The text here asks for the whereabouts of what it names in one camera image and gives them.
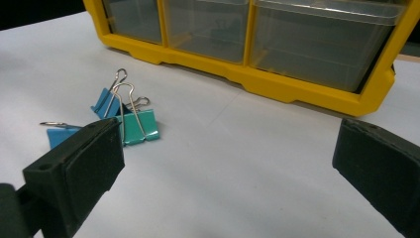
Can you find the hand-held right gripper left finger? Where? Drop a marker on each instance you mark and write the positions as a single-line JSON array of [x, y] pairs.
[[82, 158]]

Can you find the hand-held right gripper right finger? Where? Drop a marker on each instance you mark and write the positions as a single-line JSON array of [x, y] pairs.
[[379, 162]]

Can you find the teal binder clip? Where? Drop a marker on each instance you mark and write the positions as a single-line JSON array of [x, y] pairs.
[[142, 127]]

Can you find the clear plastic drawer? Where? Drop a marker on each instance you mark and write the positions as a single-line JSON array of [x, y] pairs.
[[135, 20], [313, 53], [204, 33]]

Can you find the white mat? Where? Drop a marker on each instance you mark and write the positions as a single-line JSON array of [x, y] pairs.
[[231, 165]]

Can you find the yellow drawer organizer cabinet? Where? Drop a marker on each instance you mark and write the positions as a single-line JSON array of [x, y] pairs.
[[264, 86]]

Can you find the blue binder clip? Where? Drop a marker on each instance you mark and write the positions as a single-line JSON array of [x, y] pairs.
[[104, 104], [59, 135]]

